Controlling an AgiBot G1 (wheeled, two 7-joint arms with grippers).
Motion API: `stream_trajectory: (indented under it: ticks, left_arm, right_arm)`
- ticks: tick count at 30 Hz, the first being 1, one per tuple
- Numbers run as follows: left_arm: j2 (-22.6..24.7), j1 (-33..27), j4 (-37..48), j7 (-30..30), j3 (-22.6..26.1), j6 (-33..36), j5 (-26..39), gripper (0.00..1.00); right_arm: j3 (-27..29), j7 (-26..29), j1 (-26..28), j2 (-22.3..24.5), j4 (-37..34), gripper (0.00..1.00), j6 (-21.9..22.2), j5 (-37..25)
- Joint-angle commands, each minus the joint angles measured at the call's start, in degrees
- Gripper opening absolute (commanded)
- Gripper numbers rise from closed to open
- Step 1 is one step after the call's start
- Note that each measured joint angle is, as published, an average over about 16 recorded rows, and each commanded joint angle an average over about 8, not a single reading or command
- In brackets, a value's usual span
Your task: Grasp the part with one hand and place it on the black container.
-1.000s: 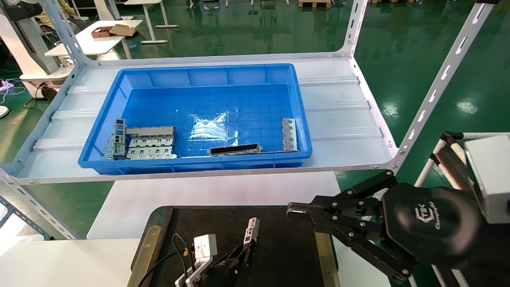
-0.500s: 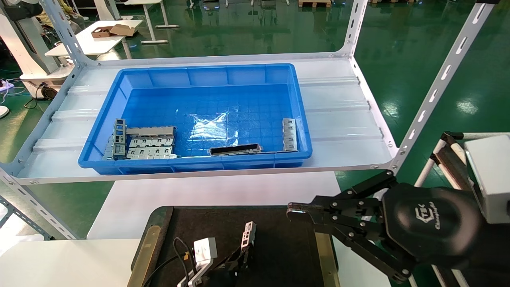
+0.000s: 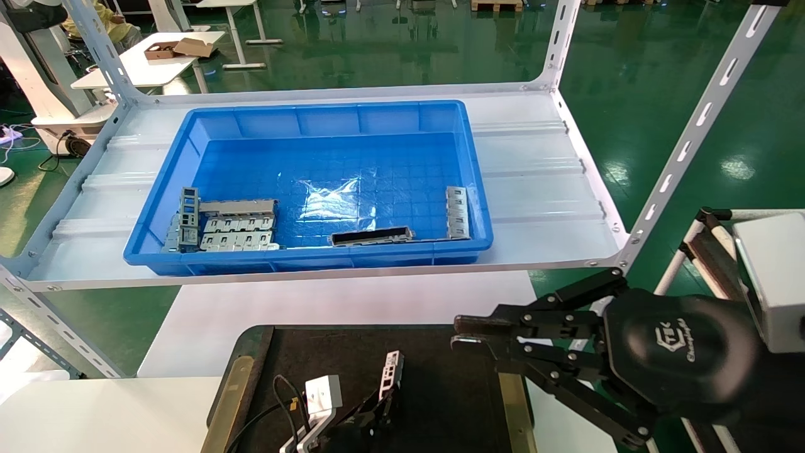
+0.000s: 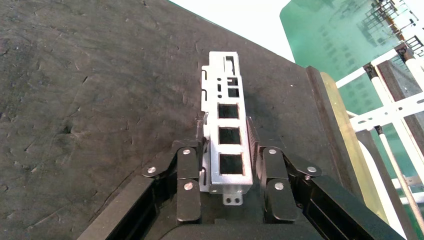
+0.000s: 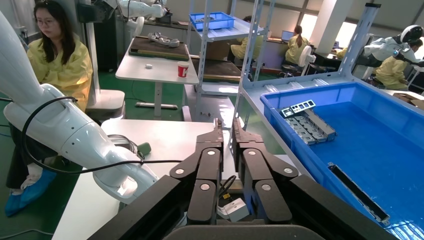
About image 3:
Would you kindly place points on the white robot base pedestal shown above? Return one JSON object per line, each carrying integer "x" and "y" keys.
{"x": 38, "y": 69}

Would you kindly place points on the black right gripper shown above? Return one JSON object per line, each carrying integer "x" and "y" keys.
{"x": 685, "y": 358}

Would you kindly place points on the white round floor disc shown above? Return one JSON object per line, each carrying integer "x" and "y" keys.
{"x": 5, "y": 176}

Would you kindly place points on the long dark metal channel part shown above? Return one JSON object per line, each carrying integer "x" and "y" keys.
{"x": 371, "y": 237}

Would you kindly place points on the pipe frame cart black mats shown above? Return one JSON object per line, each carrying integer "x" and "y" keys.
{"x": 714, "y": 217}

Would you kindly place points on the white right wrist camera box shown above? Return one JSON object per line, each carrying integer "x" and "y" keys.
{"x": 777, "y": 277}

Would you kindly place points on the wooden pallet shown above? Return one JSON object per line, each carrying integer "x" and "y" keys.
{"x": 497, "y": 5}

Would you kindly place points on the white table with cardboard box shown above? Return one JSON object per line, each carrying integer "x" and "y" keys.
{"x": 144, "y": 72}

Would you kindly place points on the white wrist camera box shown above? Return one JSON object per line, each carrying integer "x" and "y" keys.
{"x": 777, "y": 277}
{"x": 322, "y": 393}

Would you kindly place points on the blue plastic bin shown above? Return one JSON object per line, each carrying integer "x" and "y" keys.
{"x": 352, "y": 157}

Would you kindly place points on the upright grey slotted metal part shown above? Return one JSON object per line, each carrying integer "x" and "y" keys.
{"x": 188, "y": 207}

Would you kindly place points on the white metal shelf rack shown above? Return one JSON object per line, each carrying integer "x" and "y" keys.
{"x": 534, "y": 163}

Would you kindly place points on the small leaning grey metal part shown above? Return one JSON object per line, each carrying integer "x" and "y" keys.
{"x": 173, "y": 239}

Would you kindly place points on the black container tray brass edges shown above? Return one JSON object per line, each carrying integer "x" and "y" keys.
{"x": 440, "y": 390}

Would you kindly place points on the slotted metal bracket part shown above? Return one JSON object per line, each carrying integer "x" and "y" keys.
{"x": 391, "y": 371}
{"x": 457, "y": 214}

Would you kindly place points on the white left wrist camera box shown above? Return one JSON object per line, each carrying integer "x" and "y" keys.
{"x": 322, "y": 393}

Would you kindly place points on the person in yellow coat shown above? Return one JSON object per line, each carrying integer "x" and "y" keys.
{"x": 113, "y": 28}

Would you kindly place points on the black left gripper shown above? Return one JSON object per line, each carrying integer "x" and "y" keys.
{"x": 346, "y": 443}

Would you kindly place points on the white table with metal legs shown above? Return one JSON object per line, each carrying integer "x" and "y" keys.
{"x": 236, "y": 38}

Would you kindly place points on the open cardboard box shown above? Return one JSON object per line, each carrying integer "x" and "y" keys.
{"x": 192, "y": 47}

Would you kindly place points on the white work table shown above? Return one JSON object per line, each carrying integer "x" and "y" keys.
{"x": 352, "y": 302}

